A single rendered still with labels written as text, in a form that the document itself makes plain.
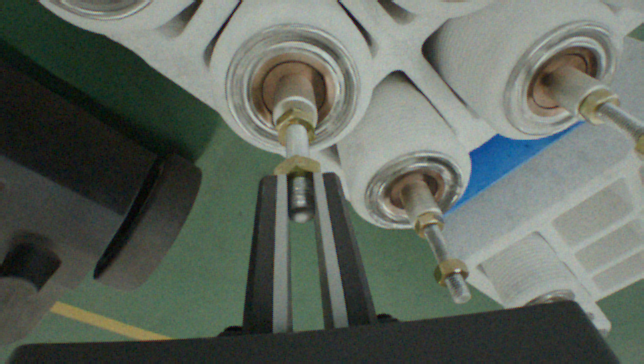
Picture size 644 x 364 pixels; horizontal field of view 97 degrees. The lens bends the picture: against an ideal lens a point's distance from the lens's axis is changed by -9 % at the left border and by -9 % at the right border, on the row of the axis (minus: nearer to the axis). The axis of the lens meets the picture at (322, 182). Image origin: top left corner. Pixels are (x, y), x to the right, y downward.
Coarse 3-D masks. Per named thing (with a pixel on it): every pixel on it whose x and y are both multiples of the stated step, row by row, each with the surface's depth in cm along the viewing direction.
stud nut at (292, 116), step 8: (288, 112) 14; (296, 112) 14; (304, 112) 14; (280, 120) 14; (288, 120) 14; (296, 120) 14; (304, 120) 14; (312, 120) 14; (280, 128) 14; (312, 128) 14; (280, 136) 14; (312, 136) 14; (280, 144) 15
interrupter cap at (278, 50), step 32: (256, 32) 15; (288, 32) 15; (320, 32) 15; (256, 64) 16; (288, 64) 17; (320, 64) 17; (352, 64) 17; (256, 96) 17; (320, 96) 18; (352, 96) 18; (256, 128) 19; (320, 128) 19
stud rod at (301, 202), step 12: (288, 132) 14; (300, 132) 14; (288, 144) 13; (300, 144) 13; (288, 156) 12; (300, 180) 11; (288, 192) 11; (300, 192) 10; (312, 192) 11; (288, 204) 10; (300, 204) 10; (312, 204) 10; (288, 216) 10; (300, 216) 10; (312, 216) 10
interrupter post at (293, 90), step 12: (276, 84) 17; (288, 84) 16; (300, 84) 16; (276, 96) 16; (288, 96) 15; (300, 96) 15; (312, 96) 16; (276, 108) 15; (288, 108) 15; (300, 108) 15; (312, 108) 15
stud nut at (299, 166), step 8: (288, 160) 11; (296, 160) 11; (304, 160) 11; (312, 160) 11; (280, 168) 11; (288, 168) 11; (296, 168) 11; (304, 168) 11; (312, 168) 11; (320, 168) 11; (288, 176) 11; (296, 176) 11; (304, 176) 11; (312, 176) 11
